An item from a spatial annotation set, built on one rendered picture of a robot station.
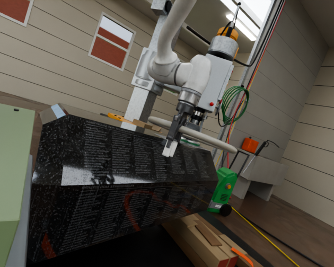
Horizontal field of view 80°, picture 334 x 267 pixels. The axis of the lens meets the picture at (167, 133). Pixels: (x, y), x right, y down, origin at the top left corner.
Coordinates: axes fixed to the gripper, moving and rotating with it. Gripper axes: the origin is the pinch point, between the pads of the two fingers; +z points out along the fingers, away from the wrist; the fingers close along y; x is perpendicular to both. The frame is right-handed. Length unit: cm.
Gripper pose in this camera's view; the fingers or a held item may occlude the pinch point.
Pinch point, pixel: (169, 149)
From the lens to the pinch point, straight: 86.1
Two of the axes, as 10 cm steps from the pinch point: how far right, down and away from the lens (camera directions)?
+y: 3.4, 1.1, 9.3
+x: -8.7, -3.3, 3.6
